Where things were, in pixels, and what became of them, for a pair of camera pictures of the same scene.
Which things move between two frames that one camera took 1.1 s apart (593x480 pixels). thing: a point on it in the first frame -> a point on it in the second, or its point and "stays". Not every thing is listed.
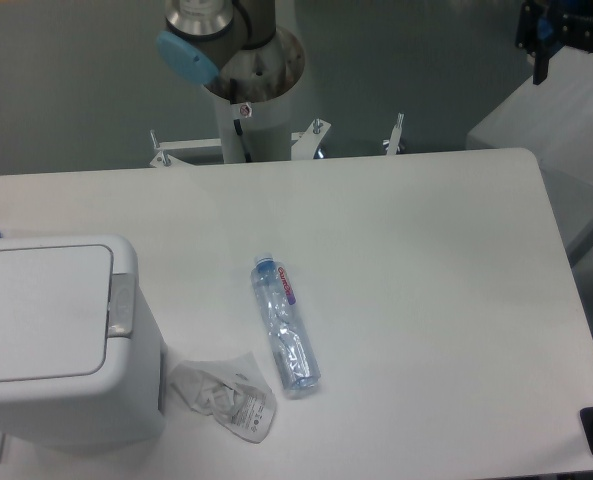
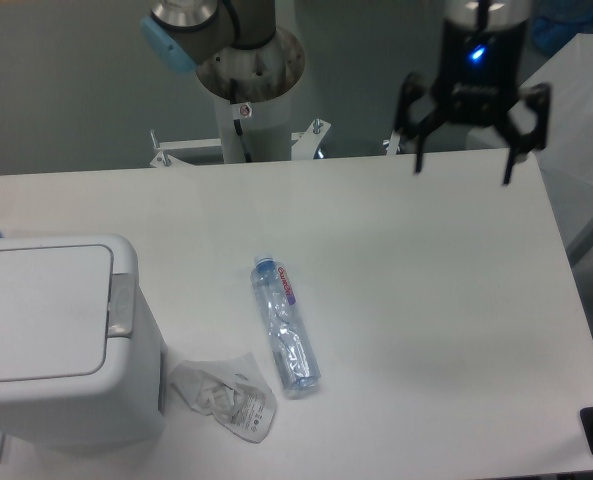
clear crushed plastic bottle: [297, 367] stays
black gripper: [546, 26] -> [477, 75]
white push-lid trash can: [68, 352] stays
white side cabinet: [568, 128] stays
